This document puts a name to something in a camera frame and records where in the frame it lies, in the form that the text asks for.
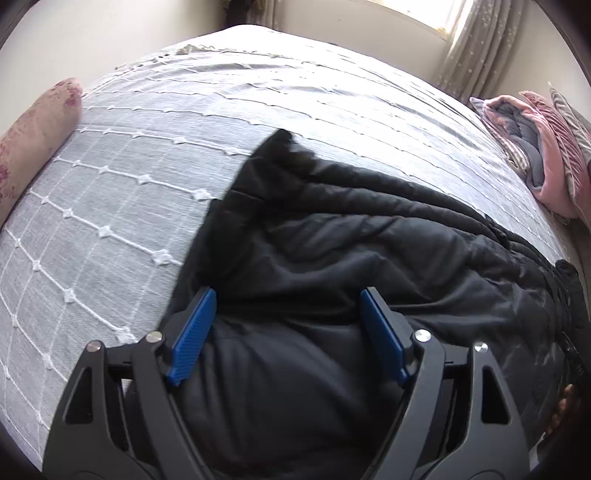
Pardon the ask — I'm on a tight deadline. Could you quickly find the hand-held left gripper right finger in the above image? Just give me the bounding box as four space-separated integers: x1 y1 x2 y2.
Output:
360 287 532 480

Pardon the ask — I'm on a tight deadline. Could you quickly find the pink velvet pillow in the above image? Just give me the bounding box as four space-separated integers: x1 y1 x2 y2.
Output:
519 90 591 217

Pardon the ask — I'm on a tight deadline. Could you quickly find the grey dotted curtain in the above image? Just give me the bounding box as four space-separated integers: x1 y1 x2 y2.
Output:
434 0 536 100

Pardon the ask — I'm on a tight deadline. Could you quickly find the person's right hand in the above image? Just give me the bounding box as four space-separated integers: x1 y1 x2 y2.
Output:
547 384 577 437

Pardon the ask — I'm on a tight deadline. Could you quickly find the folded pink and grey quilt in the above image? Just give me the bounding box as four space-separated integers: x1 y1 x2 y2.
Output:
470 95 578 219

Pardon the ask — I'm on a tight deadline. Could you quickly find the window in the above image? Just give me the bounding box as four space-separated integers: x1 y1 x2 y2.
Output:
436 0 476 42

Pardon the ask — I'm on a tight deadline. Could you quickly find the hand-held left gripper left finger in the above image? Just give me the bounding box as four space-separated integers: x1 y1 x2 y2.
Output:
42 287 218 480

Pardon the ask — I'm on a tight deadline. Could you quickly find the grey velvet pillow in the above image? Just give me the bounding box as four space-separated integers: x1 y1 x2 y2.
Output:
547 82 591 167

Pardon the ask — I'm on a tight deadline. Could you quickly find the black quilted puffer jacket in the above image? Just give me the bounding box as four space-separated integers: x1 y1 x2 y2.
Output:
168 128 591 480

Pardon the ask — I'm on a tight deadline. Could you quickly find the bed with grey checked bedspread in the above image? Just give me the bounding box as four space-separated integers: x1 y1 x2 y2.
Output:
0 23 583 480

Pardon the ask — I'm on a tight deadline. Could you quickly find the pink floral bolster pillow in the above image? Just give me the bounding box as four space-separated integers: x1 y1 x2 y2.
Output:
0 78 84 227

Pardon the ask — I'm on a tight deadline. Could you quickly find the hanging brown coat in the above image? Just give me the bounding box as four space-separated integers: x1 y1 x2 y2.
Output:
222 0 278 26

